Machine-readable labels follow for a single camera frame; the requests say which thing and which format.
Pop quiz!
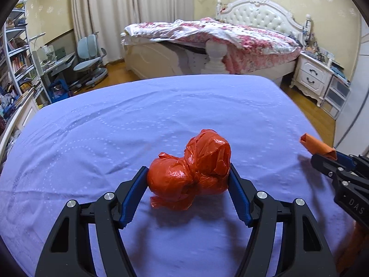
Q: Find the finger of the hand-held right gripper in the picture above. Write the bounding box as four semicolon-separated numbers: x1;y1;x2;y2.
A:
311;154;351;190
336;151;369;177

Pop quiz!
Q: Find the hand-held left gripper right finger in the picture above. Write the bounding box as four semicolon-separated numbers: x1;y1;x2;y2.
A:
229;163;338;277

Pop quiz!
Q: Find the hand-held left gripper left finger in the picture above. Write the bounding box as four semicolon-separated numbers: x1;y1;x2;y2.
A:
35;166;149;277

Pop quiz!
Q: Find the orange paper roll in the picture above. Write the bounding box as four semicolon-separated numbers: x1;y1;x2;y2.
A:
300;133;338;160

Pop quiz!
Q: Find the orange plastic bag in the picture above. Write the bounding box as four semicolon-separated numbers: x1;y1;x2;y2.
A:
147;129;232;210

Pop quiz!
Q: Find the clear plastic drawer unit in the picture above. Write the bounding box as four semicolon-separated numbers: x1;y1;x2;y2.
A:
321;73;351;120

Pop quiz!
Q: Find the white sliding wardrobe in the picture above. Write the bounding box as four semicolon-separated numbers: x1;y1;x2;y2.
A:
333;14;369;151

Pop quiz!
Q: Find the purple tablecloth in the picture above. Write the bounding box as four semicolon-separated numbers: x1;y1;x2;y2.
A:
0;74;356;277

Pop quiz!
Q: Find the stack of books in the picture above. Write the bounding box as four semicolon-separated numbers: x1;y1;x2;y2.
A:
331;62;351;85

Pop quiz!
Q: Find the white nightstand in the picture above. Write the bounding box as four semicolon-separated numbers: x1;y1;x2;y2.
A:
290;52;336;107

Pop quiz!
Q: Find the clutter of small items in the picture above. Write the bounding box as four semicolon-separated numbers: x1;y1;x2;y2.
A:
303;39;332;61

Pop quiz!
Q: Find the pink floral bedsheet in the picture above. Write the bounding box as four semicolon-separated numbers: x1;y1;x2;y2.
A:
222;42;301;74

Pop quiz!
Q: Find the blue storage basket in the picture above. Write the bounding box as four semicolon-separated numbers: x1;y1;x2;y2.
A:
49;79;72;103

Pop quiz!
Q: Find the white low cabinet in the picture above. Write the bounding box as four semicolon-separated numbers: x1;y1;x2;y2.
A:
0;88;39;156

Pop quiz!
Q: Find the white study desk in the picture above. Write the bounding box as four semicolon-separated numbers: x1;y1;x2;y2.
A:
30;45;77;93

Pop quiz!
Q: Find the light blue office chair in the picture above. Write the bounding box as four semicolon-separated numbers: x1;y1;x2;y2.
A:
73;34;108;88

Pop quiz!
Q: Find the white bed with tufted headboard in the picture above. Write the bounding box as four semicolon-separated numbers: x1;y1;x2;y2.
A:
119;0;313;85

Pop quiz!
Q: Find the floral quilt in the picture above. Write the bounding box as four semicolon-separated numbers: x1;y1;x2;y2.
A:
120;17;301;55

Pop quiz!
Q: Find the white bookshelf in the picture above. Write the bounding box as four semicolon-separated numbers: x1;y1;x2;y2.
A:
0;4;44;122

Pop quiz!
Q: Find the white desk lamp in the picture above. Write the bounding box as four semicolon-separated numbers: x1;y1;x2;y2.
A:
29;32;47;52

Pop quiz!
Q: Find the beige curtain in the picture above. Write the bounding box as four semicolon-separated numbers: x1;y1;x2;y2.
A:
71;0;134;64
133;0;196;28

